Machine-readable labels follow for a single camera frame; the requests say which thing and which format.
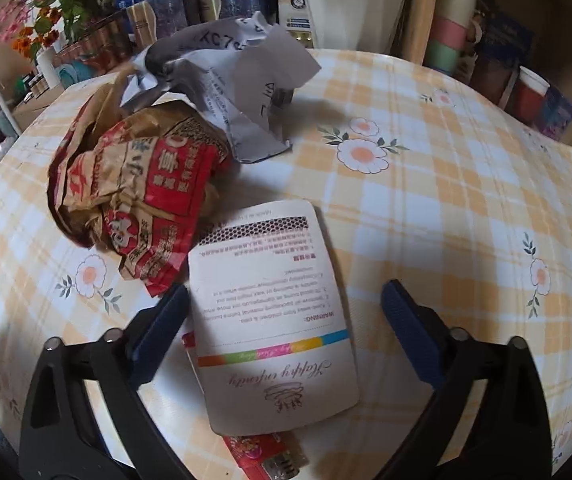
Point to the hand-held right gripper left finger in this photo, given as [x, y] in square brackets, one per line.
[158, 335]

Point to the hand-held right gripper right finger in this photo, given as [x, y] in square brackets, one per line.
[416, 340]

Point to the white printed card package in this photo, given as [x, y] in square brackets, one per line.
[271, 320]

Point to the yellow checked floral tablecloth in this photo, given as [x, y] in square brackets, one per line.
[441, 210]

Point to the crumpled brown red paper bag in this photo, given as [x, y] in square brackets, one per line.
[131, 195]

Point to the red cigarette pack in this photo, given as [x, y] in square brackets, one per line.
[261, 455]

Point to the crumpled grey paper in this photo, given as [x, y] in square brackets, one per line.
[236, 85]

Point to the red paper cup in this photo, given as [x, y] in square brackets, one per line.
[526, 100]

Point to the small blue box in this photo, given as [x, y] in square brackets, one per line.
[561, 112]

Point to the row of small brown bottles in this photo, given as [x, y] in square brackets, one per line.
[33, 87]

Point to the woven basket with teal shells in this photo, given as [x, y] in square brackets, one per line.
[91, 52]

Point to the stack of pastel cups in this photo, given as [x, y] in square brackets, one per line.
[448, 30]

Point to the dark blue shelf box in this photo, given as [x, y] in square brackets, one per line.
[508, 40]

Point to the orange artificial flowers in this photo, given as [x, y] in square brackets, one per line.
[33, 42]

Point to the white paper bag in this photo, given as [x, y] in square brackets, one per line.
[356, 5]

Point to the blue white box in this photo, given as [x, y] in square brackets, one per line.
[293, 5]

